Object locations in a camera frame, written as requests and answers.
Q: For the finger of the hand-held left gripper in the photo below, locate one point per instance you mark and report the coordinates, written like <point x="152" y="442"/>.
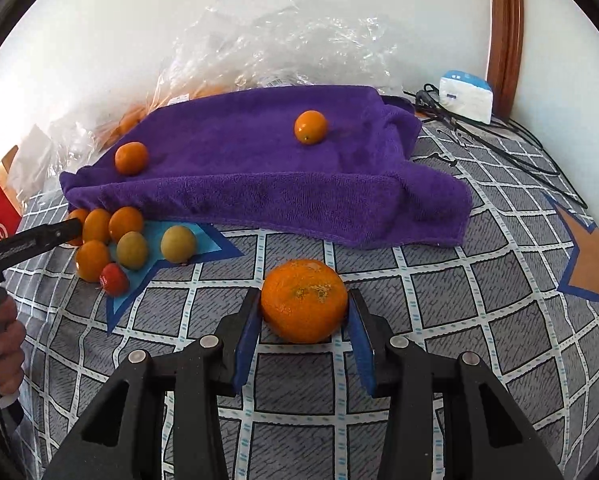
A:
<point x="59" y="232"/>

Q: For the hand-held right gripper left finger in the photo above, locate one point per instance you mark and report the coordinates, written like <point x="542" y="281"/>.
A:
<point x="244" y="341"/>

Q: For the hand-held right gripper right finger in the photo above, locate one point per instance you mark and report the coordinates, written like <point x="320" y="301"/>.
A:
<point x="362" y="351"/>

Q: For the small orange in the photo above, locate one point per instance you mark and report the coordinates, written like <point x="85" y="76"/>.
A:
<point x="91" y="260"/>
<point x="131" y="158"/>
<point x="310" y="127"/>
<point x="126" y="222"/>
<point x="96" y="226"/>
<point x="81" y="214"/>

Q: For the small red tomato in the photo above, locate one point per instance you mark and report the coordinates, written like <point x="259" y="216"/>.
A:
<point x="114" y="280"/>

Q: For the large orange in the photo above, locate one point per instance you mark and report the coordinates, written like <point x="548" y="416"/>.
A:
<point x="304" y="300"/>

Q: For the yellow-green round fruit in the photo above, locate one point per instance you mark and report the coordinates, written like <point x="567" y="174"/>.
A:
<point x="178" y="244"/>
<point x="132" y="250"/>

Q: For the person's left hand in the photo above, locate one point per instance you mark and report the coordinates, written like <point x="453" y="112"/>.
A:
<point x="8" y="355"/>

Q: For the brown cardboard box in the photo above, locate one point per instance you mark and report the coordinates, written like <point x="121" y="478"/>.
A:
<point x="5" y="170"/>

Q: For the grey checked bed sheet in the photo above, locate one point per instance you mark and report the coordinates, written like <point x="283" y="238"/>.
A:
<point x="429" y="285"/>

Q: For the pile of bagged oranges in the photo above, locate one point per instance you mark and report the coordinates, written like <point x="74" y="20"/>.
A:
<point x="129" y="122"/>

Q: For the purple towel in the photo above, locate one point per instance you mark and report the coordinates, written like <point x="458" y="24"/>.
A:
<point x="239" y="160"/>

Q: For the white and blue box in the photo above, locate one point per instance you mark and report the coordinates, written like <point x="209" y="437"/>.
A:
<point x="467" y="100"/>

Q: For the clear plastic bag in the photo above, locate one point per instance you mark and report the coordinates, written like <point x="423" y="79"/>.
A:
<point x="259" y="45"/>

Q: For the wooden door frame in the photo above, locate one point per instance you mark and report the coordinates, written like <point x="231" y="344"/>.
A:
<point x="507" y="35"/>

